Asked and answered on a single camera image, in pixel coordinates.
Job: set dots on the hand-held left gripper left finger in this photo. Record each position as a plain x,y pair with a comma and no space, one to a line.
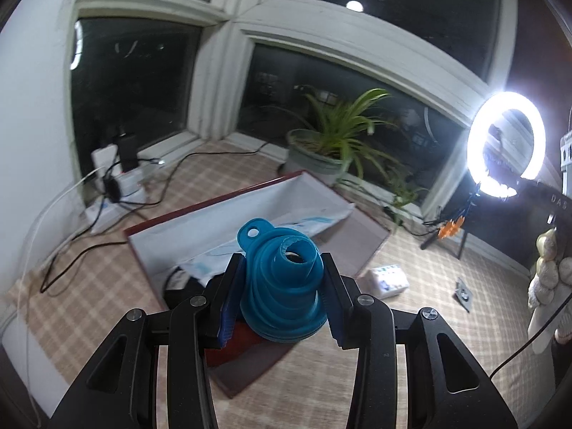
228,317

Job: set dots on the potted spider plant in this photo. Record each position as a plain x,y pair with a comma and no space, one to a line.
339,138

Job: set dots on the white power strip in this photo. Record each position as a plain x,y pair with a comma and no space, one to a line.
129,185

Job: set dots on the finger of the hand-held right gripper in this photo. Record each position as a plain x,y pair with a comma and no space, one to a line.
505,178

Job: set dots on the black charger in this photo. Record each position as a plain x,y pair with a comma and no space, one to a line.
127,152

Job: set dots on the white blue printed plastic bag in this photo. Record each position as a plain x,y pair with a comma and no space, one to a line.
304,223

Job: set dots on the red storage box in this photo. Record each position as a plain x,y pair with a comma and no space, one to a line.
201,232

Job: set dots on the blue silicone funnel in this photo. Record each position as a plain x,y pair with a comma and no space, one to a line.
286,295

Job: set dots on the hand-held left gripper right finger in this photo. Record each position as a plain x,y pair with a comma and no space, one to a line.
333,304

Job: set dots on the black plug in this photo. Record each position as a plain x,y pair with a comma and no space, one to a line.
111,187

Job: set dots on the small dark packet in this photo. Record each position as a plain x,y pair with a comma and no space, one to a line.
464,296

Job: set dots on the black tripod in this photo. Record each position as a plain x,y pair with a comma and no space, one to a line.
464,241

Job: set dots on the orange clamp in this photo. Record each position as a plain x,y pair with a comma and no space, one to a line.
449,229

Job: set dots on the blue white tissue packet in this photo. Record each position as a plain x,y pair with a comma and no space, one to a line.
388,283

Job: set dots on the small white plastic bag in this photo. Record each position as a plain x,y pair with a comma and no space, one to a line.
196,270

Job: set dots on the person's right hand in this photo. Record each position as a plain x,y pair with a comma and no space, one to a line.
543,286

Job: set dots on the white power adapter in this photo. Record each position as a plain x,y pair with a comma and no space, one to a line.
103,161

